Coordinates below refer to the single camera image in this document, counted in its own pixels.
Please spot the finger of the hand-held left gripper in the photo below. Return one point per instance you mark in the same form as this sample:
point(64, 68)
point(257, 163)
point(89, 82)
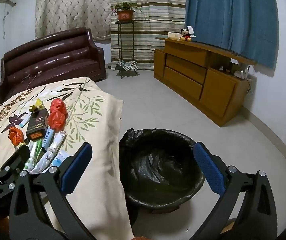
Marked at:
point(15, 158)

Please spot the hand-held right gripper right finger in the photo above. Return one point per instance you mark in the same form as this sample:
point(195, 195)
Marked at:
point(209, 167)

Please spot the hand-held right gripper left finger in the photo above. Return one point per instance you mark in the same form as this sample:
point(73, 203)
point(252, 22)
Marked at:
point(76, 166)

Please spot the light blue packet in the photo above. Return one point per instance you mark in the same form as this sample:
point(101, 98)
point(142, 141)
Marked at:
point(60, 157)

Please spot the small orange plastic bag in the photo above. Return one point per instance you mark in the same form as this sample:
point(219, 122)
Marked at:
point(15, 135)

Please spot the white sachet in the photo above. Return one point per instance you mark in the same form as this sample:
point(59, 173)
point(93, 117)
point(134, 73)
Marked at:
point(42, 161)
point(58, 141)

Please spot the dark brown box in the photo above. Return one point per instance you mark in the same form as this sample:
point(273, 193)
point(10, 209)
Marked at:
point(36, 127)

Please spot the black lined trash bin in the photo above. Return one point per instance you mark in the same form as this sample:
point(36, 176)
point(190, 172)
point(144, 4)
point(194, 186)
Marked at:
point(158, 170)

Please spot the large red plastic bag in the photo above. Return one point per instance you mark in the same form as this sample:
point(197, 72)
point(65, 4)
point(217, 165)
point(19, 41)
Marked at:
point(58, 117)

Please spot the green wrapper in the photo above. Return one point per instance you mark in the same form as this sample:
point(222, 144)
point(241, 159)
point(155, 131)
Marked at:
point(34, 108)

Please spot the yellow wrapper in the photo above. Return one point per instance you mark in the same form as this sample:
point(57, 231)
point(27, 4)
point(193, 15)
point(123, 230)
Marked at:
point(39, 103)

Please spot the floral printed blanket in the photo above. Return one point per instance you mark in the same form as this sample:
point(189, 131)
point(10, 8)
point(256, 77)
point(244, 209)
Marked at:
point(95, 120)

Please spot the wooden cabinet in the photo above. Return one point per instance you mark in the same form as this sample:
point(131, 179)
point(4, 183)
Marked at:
point(183, 80)

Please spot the white device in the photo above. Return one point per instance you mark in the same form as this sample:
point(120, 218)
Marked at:
point(243, 73)

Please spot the brown leather sofa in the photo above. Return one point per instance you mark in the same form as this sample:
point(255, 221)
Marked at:
point(52, 60)

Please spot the checked cloth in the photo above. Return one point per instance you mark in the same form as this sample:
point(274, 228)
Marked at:
point(129, 65)

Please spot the mouse plush toy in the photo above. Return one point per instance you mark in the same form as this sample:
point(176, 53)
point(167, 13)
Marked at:
point(185, 36)

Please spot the beige box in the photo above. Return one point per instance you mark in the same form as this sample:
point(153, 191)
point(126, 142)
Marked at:
point(174, 35)

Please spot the white card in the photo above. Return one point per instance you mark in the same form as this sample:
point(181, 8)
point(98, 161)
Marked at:
point(190, 30)

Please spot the striped curtain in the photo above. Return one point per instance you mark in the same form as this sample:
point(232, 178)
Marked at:
point(153, 30)

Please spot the black metal plant stand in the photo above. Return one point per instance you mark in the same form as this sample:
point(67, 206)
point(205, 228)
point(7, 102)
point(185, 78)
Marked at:
point(125, 21)

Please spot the blue curtain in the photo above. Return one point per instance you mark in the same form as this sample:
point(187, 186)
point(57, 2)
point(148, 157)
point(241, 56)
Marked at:
point(228, 15)

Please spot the diamond pattern curtain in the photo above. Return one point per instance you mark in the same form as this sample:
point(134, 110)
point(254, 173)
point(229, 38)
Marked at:
point(70, 7)

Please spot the potted plant in orange pot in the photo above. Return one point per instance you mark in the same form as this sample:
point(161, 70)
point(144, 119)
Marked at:
point(125, 15)

